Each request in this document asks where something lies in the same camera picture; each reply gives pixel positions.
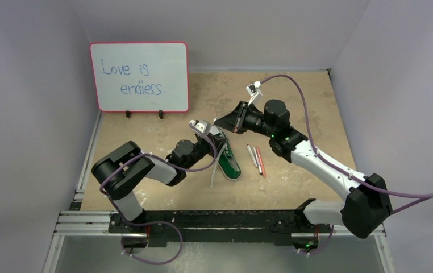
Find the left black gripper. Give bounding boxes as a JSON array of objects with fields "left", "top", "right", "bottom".
[{"left": 183, "top": 131, "right": 227, "bottom": 170}]

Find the white shoelace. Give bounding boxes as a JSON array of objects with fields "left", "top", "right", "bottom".
[{"left": 209, "top": 128, "right": 228, "bottom": 189}]

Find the green canvas sneaker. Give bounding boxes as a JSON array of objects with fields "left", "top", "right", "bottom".
[{"left": 210, "top": 126, "right": 242, "bottom": 180}]

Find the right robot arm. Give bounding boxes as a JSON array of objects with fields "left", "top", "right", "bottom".
[{"left": 214, "top": 99, "right": 393, "bottom": 239}]

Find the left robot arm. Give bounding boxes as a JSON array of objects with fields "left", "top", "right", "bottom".
[{"left": 91, "top": 136, "right": 218, "bottom": 233}]

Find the white marker pen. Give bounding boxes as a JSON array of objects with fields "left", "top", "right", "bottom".
[{"left": 246, "top": 144, "right": 258, "bottom": 168}]

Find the orange marker pen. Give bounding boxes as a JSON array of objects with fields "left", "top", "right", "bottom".
[{"left": 256, "top": 147, "right": 267, "bottom": 178}]

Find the grey marker pen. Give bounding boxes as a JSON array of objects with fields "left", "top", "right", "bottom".
[{"left": 253, "top": 146, "right": 263, "bottom": 176}]

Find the red framed whiteboard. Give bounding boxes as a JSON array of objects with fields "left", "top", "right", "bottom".
[{"left": 89, "top": 41, "right": 190, "bottom": 113}]

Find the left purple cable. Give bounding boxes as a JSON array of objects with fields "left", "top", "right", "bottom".
[{"left": 99, "top": 126, "right": 219, "bottom": 265}]

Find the purple cable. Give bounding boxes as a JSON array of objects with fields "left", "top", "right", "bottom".
[
  {"left": 260, "top": 75, "right": 433, "bottom": 256},
  {"left": 99, "top": 126, "right": 219, "bottom": 265}
]

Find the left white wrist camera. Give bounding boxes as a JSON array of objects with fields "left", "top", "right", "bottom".
[{"left": 189, "top": 119, "right": 212, "bottom": 135}]

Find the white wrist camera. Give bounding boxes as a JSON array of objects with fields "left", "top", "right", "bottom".
[
  {"left": 246, "top": 81, "right": 263, "bottom": 106},
  {"left": 189, "top": 119, "right": 212, "bottom": 135}
]

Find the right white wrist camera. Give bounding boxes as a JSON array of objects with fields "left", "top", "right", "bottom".
[{"left": 246, "top": 81, "right": 263, "bottom": 106}]

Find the black aluminium base frame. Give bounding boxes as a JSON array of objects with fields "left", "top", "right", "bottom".
[{"left": 44, "top": 131, "right": 390, "bottom": 272}]

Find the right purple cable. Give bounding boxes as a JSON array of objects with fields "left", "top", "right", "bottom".
[{"left": 260, "top": 75, "right": 433, "bottom": 256}]

